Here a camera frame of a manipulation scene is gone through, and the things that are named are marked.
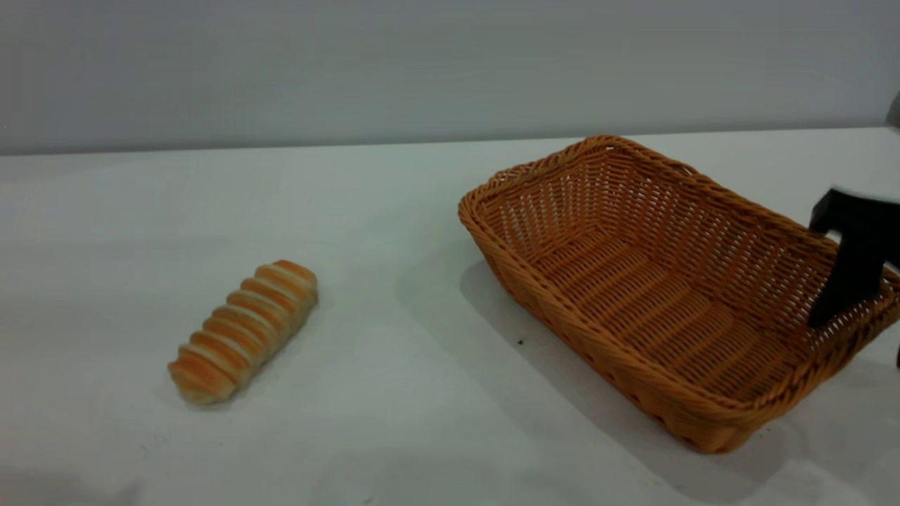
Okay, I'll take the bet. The orange woven wicker basket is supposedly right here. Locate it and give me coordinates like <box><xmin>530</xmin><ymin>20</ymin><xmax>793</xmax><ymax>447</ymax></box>
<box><xmin>458</xmin><ymin>135</ymin><xmax>900</xmax><ymax>455</ymax></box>

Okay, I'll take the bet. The ridged golden bread roll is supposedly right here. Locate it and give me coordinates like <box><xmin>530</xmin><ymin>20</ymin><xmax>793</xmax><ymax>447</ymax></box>
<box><xmin>167</xmin><ymin>260</ymin><xmax>319</xmax><ymax>406</ymax></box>

